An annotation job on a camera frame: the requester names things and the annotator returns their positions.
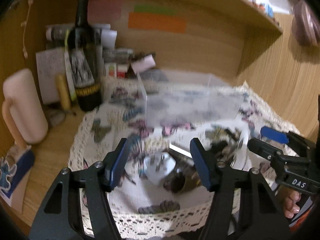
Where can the clear plastic box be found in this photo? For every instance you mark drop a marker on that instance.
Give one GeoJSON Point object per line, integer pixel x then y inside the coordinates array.
{"type": "Point", "coordinates": [172, 97]}

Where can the white handwritten note paper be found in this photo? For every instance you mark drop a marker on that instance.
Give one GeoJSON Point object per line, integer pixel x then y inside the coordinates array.
{"type": "Point", "coordinates": [50, 63]}

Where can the stack of books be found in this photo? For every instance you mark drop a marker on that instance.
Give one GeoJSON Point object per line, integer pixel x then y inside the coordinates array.
{"type": "Point", "coordinates": [117, 61]}

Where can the green sticky note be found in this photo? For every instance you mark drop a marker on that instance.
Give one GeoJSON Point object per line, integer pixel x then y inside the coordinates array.
{"type": "Point", "coordinates": [154, 9]}

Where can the butterfly print lace cloth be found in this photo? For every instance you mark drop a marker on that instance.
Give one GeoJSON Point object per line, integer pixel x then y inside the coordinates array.
{"type": "Point", "coordinates": [160, 193]}

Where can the right hand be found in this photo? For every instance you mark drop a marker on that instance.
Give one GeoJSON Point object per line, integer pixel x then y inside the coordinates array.
{"type": "Point", "coordinates": [291, 198]}

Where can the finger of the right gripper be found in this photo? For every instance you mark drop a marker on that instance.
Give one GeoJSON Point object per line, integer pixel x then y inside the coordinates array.
{"type": "Point", "coordinates": [263, 149]}
{"type": "Point", "coordinates": [274, 135]}

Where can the blue cartoon box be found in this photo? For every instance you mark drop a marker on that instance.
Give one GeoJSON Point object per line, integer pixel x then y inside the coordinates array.
{"type": "Point", "coordinates": [15, 171]}

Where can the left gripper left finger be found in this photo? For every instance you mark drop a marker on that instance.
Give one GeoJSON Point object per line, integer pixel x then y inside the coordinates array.
{"type": "Point", "coordinates": [59, 215]}

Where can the pink sticky note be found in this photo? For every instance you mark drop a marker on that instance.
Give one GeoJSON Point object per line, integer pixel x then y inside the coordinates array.
{"type": "Point", "coordinates": [104, 11]}

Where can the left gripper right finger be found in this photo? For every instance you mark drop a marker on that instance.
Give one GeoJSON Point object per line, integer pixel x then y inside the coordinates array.
{"type": "Point", "coordinates": [260, 215]}

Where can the small white cardboard box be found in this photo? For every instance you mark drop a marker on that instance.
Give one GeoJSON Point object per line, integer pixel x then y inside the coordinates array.
{"type": "Point", "coordinates": [143, 64]}

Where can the white power adapter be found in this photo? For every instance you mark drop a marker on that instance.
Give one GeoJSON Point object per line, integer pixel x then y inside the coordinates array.
{"type": "Point", "coordinates": [158, 166]}

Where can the orange sticky note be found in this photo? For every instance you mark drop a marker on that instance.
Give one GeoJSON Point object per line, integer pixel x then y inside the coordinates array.
{"type": "Point", "coordinates": [148, 21]}

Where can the dark wine bottle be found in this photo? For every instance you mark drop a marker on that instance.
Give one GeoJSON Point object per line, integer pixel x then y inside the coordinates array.
{"type": "Point", "coordinates": [84, 66]}

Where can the yellow candle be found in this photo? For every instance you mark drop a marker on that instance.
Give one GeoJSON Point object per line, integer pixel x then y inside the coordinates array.
{"type": "Point", "coordinates": [63, 92]}

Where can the pink ceramic mug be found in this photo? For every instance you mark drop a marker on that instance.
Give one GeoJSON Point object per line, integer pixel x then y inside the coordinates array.
{"type": "Point", "coordinates": [21, 109]}

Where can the pink curtain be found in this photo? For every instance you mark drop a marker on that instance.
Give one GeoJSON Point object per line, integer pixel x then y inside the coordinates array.
{"type": "Point", "coordinates": [305, 25]}

